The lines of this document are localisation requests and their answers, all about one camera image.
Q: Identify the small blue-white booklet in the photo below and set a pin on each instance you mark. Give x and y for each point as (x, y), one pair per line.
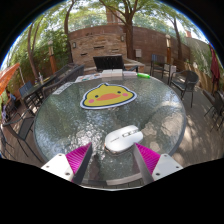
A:
(129, 74)

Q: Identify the black metal patio chair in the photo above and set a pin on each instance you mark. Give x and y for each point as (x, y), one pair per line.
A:
(218, 103)

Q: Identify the closed red umbrella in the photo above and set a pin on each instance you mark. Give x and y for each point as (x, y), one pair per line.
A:
(215, 66)

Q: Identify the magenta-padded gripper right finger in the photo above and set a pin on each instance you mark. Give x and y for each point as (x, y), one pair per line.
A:
(148, 158)

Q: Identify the white computer mouse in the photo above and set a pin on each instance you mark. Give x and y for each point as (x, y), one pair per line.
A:
(122, 139)

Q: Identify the grey wall utility box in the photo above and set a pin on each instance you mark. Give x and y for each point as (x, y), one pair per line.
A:
(138, 53)

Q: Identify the dark round patio table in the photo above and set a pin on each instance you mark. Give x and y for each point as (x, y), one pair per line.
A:
(38, 86)

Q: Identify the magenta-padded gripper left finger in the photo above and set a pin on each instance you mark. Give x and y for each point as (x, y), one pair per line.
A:
(78, 156)

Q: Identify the colourful printed leaflet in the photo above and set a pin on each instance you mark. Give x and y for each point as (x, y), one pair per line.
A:
(87, 78)

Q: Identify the green rectangular block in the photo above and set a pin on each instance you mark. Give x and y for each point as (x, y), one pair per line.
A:
(143, 75)

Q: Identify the wooden lamp post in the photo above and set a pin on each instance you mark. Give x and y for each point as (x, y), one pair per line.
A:
(168, 50)
(52, 58)

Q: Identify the open white book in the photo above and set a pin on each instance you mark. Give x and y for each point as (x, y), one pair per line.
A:
(112, 73)

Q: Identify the dark wicker patio chair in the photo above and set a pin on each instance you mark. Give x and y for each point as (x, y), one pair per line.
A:
(188, 80)

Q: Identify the orange patio umbrella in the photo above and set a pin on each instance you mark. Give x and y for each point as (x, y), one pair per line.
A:
(8, 77)

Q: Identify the blue patio chair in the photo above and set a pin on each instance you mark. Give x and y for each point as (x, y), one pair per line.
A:
(25, 88)

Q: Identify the white number plate sign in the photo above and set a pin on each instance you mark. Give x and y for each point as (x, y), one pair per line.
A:
(62, 88)

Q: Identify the dark wicker armchair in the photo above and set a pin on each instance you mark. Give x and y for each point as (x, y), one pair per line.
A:
(68, 77)

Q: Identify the black slatted bench chair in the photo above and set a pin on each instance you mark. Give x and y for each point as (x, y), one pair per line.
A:
(108, 62)

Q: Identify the black metal mesh chair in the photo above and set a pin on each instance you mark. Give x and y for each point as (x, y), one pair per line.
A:
(25, 128)

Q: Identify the yellow duck mouse pad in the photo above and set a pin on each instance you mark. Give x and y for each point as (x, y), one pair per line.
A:
(106, 96)

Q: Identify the black wall lantern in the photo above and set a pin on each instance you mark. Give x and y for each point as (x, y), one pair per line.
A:
(122, 38)
(74, 44)

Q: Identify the blue metal chair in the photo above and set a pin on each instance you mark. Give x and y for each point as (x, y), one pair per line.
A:
(158, 61)

